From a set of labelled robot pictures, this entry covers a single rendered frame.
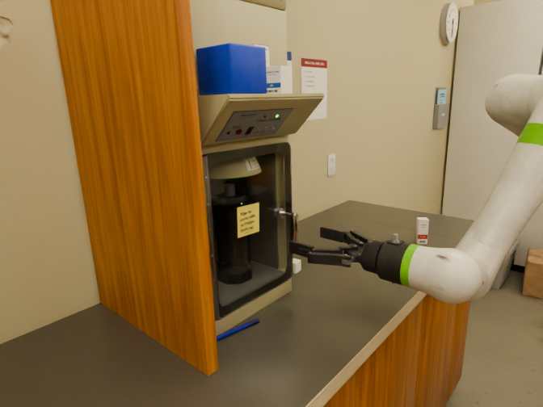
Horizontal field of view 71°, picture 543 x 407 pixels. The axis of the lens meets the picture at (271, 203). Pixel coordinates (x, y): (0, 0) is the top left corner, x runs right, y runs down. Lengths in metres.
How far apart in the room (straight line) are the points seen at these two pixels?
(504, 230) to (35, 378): 1.04
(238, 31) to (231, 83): 0.20
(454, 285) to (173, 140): 0.59
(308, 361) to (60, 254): 0.72
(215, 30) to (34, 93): 0.50
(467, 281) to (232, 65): 0.59
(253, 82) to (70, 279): 0.77
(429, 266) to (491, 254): 0.17
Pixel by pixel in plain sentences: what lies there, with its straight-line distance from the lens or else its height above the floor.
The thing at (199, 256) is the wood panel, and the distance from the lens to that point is 0.75.
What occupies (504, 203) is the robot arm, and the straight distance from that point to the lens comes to 0.93.
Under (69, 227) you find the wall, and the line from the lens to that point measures 1.18.
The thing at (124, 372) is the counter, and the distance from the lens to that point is 0.95.
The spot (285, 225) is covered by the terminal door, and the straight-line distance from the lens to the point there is 1.05.
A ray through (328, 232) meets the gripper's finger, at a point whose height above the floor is 1.15.
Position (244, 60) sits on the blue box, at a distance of 0.77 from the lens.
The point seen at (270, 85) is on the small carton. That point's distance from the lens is 0.90.
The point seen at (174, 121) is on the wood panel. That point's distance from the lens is 0.72.
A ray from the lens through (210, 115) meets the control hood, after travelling 0.76.
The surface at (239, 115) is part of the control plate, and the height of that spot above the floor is 1.47.
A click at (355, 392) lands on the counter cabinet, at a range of 1.08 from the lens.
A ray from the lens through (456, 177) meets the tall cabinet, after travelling 3.79.
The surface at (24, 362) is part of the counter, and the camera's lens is 1.09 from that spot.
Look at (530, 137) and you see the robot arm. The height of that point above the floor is 1.41.
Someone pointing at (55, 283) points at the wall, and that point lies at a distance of 1.21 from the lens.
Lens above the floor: 1.49
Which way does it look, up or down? 15 degrees down
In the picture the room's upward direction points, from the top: 2 degrees counter-clockwise
